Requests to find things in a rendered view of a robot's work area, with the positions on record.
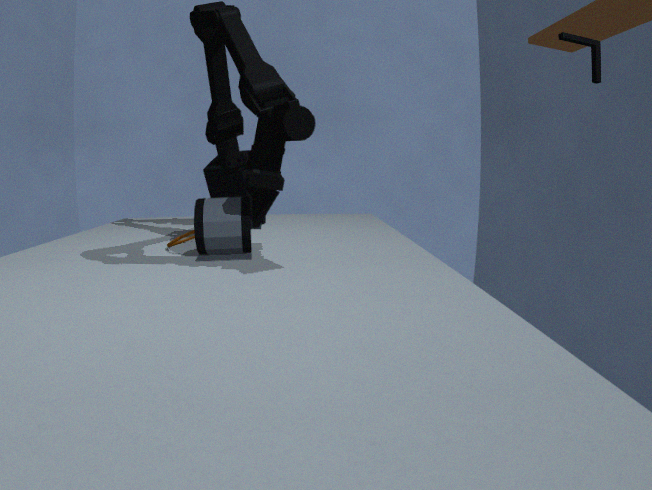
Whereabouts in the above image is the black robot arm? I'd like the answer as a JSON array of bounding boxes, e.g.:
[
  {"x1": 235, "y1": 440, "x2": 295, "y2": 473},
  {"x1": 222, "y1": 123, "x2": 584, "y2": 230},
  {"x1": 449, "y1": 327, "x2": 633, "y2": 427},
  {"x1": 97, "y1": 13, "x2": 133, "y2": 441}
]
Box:
[{"x1": 190, "y1": 1, "x2": 315, "y2": 176}]

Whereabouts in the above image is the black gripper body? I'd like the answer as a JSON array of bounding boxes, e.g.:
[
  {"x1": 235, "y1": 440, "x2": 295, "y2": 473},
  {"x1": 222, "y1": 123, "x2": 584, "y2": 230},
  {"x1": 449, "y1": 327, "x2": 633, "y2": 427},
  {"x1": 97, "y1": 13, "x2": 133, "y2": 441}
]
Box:
[{"x1": 245, "y1": 139, "x2": 285, "y2": 191}]

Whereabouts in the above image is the orange cable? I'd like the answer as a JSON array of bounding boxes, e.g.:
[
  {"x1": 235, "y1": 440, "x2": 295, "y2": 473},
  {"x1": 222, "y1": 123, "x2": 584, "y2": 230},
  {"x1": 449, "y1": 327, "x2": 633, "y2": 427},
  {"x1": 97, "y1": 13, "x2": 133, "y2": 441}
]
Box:
[{"x1": 167, "y1": 220, "x2": 261, "y2": 247}]

